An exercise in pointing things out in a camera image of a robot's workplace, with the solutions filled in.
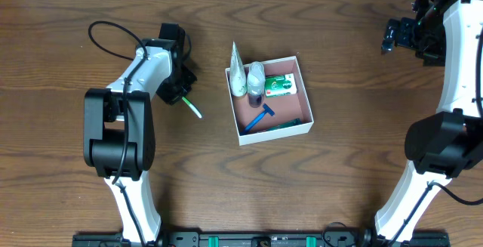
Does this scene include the green white toothbrush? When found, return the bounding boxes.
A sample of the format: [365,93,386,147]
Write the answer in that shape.
[182,97,203,119]

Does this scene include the white cosmetic tube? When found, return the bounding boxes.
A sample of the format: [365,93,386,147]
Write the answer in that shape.
[229,42,247,97]

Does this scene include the clear bottle dark cap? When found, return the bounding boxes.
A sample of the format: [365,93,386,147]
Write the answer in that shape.
[247,62,266,108]

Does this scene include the blue disposable razor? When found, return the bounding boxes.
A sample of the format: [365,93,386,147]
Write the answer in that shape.
[241,103,275,135]

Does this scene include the white cardboard box pink inside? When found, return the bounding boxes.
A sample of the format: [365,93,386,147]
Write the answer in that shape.
[229,56,314,146]

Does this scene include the green soap packet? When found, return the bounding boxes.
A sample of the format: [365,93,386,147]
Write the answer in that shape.
[264,73,297,97]

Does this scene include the teal red toothpaste tube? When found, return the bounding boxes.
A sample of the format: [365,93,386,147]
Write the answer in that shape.
[262,118,301,132]

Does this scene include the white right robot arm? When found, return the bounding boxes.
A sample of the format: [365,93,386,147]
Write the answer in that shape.
[358,0,482,246]

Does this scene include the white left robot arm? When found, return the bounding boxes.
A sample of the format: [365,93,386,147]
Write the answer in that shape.
[72,23,197,246]

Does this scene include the black mounting rail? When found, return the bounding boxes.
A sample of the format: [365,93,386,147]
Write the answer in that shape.
[72,226,451,247]

